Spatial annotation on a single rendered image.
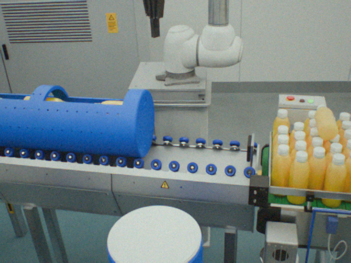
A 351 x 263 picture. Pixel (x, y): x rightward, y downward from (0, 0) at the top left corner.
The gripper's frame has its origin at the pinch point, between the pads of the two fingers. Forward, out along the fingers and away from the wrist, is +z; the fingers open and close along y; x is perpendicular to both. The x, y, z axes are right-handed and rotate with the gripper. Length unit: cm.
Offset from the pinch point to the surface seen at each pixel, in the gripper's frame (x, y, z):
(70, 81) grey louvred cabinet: 37, -163, 80
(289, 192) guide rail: 13, 56, 52
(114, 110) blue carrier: -18.7, -4.9, 29.5
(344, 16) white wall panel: 294, -80, 65
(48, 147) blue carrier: -39, -28, 48
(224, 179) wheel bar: 6, 31, 56
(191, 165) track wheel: -1, 19, 52
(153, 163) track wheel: -11, 7, 52
